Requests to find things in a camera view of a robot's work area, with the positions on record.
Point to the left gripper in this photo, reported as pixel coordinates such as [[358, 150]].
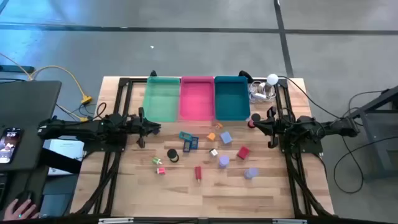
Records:
[[136, 125]]

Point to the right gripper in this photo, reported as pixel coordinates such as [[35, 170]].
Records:
[[273, 127]]

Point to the dark blue digital timer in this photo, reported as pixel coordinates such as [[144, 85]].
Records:
[[194, 143], [156, 132], [186, 146]]

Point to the red square charger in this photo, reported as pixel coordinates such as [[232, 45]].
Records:
[[243, 152]]

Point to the teal digital timer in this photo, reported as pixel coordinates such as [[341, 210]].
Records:
[[185, 136]]

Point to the green charger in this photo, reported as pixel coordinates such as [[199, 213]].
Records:
[[156, 160]]

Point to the light blue cube charger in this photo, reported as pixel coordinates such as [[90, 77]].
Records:
[[226, 137]]

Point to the purple capped hourglass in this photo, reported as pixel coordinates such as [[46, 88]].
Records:
[[252, 172], [224, 161]]

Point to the orange capped hourglass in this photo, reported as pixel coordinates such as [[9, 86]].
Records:
[[211, 136]]

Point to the white cube charger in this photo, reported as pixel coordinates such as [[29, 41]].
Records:
[[213, 152]]

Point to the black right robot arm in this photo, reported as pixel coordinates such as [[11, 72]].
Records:
[[335, 127]]

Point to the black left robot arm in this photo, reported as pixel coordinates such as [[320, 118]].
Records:
[[77, 127]]

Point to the white power adapter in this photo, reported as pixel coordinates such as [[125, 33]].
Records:
[[261, 96]]

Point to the black capped yellow sand hourglass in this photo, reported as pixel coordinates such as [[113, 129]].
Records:
[[171, 153]]

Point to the green plastic bin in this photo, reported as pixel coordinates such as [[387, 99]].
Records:
[[161, 82]]

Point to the pink charger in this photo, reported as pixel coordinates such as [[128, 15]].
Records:
[[161, 170]]

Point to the white light bulb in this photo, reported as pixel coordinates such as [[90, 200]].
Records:
[[272, 79]]

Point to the teal plastic bin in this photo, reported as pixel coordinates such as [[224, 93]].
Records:
[[243, 80]]

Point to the black clamp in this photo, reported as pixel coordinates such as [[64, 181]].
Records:
[[153, 74], [244, 74]]

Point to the pink plastic bin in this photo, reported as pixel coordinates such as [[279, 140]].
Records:
[[196, 85]]

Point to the red long charger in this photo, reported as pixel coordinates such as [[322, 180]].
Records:
[[198, 172]]

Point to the white booklet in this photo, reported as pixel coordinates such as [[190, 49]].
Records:
[[66, 151]]

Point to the black bar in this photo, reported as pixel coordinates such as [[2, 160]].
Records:
[[62, 161]]

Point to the grey metal table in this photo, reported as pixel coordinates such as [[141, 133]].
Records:
[[377, 130]]

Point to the dark grey desk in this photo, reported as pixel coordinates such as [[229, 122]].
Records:
[[28, 102]]

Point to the black smartphone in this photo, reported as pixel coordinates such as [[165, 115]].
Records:
[[11, 146]]

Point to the black computer mouse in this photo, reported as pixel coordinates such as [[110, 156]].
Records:
[[25, 197]]

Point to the black power strip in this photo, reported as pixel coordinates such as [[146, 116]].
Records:
[[17, 69]]

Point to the person's hand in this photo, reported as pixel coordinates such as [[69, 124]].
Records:
[[18, 213]]

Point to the black aluminium table frame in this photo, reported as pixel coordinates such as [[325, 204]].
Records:
[[123, 82]]

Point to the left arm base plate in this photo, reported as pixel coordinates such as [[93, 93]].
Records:
[[102, 148]]

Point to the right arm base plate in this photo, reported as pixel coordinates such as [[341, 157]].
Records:
[[311, 151]]

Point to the silver bracket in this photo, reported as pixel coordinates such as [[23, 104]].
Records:
[[289, 221], [115, 221]]

